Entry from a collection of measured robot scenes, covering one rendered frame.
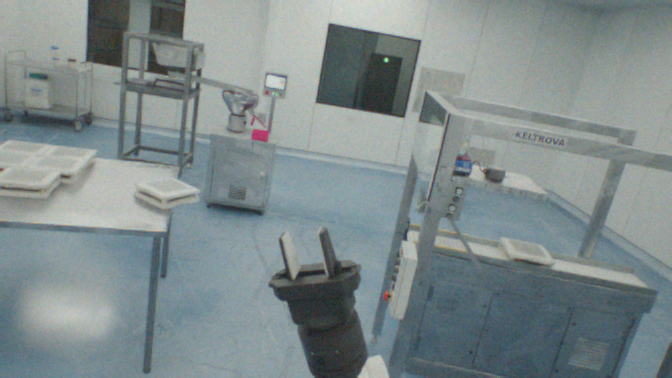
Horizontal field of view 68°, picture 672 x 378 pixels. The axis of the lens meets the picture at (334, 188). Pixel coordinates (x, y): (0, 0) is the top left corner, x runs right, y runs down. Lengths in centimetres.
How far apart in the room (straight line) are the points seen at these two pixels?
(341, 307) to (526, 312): 245
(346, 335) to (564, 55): 791
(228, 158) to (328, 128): 303
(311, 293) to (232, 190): 434
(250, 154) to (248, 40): 301
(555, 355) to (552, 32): 589
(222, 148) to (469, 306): 287
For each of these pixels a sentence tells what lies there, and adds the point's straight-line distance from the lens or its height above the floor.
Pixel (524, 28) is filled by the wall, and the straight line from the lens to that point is 816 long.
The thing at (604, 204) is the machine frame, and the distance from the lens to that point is 321.
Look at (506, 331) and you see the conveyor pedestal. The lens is 310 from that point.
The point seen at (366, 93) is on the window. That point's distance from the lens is 762.
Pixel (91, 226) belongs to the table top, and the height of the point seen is 81.
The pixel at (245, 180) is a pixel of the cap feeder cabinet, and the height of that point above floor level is 35.
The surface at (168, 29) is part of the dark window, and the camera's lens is 778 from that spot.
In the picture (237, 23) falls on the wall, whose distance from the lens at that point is 759.
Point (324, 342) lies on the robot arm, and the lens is 69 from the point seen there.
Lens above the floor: 181
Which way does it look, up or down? 17 degrees down
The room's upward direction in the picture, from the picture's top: 10 degrees clockwise
